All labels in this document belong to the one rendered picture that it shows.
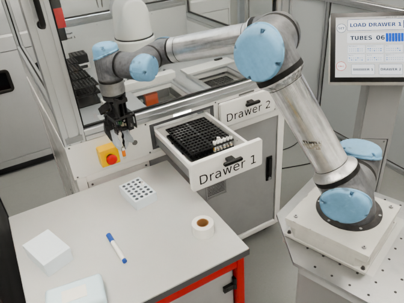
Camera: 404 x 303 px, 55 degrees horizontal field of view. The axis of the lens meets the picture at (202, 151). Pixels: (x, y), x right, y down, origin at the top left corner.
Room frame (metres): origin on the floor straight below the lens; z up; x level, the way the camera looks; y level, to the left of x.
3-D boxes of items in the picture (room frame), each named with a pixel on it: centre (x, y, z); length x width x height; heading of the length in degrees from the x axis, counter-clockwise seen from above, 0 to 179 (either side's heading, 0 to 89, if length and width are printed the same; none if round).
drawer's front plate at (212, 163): (1.10, -0.08, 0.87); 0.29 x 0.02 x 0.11; 117
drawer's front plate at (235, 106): (1.53, -0.22, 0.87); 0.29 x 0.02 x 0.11; 117
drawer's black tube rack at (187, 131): (1.28, 0.01, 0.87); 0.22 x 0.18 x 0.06; 27
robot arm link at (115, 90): (1.11, 0.25, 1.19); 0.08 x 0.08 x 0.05
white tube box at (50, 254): (0.84, 0.49, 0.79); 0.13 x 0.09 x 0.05; 46
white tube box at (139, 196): (1.10, 0.24, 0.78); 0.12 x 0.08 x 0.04; 35
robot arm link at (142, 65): (1.07, 0.16, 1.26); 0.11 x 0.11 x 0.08; 61
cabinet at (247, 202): (1.84, 0.24, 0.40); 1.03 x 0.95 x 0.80; 117
